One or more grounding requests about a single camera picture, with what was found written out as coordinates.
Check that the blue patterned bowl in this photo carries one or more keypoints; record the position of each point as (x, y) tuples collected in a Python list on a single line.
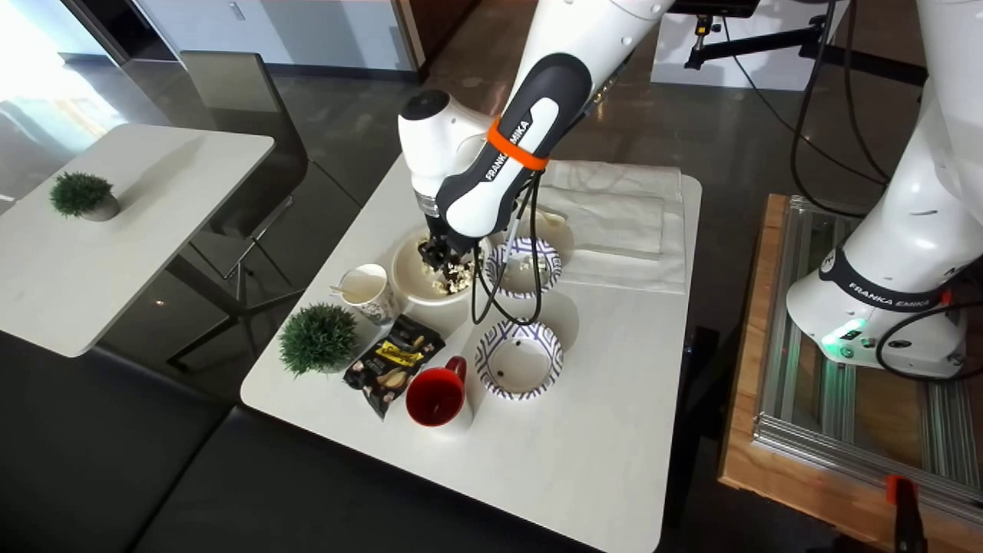
[(520, 358), (524, 276)]

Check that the small folded paper towel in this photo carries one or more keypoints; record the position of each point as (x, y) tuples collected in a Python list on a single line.
[(623, 218)]

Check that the red clamp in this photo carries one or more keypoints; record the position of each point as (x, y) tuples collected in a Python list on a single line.
[(906, 508)]

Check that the black camera stand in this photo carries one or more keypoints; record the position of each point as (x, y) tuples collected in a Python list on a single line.
[(777, 40)]

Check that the white cabinet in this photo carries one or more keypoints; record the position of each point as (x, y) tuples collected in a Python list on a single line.
[(307, 31)]

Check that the mixed food pile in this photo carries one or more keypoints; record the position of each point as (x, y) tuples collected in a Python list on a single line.
[(451, 288)]

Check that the white cup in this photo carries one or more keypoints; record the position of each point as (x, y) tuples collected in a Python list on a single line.
[(363, 288)]

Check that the white side table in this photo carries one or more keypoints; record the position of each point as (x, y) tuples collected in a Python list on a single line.
[(94, 264)]

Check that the white folded cloth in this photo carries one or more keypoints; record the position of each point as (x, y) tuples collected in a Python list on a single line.
[(623, 270)]

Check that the aluminium frame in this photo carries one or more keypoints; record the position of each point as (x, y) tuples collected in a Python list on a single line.
[(818, 410)]

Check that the white bowl with snacks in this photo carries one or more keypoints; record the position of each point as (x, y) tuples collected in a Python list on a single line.
[(414, 282)]

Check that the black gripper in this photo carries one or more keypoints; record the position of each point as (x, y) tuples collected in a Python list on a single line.
[(446, 234)]

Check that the large green potted plant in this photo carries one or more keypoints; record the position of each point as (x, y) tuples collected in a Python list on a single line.
[(316, 339)]

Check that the black snack packet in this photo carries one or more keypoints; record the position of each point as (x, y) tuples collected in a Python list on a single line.
[(395, 358)]

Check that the small green potted plant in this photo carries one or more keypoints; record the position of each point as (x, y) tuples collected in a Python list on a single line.
[(81, 196)]

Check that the red mug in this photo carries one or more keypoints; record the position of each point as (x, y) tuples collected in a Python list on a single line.
[(435, 396)]

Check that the wooden base board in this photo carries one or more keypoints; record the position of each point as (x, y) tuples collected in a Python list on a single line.
[(745, 410)]

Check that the black chair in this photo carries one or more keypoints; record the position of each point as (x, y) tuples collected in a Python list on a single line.
[(246, 102)]

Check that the dark bench seat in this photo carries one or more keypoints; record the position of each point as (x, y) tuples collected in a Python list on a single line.
[(101, 461)]

